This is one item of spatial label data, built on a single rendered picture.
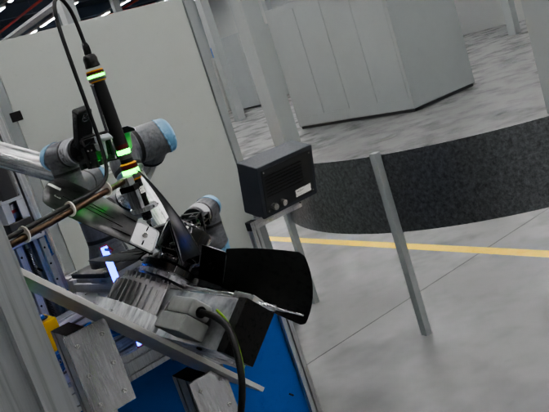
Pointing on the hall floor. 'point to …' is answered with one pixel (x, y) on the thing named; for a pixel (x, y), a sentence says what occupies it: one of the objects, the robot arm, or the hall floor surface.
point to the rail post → (300, 364)
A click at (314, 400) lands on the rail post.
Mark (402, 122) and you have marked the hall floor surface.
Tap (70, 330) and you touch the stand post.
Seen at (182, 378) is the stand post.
